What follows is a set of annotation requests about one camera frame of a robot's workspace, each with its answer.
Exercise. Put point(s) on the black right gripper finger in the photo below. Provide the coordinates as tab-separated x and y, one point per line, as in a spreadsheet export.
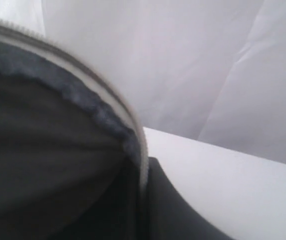
170	217

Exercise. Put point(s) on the cream fabric duffel bag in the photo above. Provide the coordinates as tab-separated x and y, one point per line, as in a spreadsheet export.
73	155

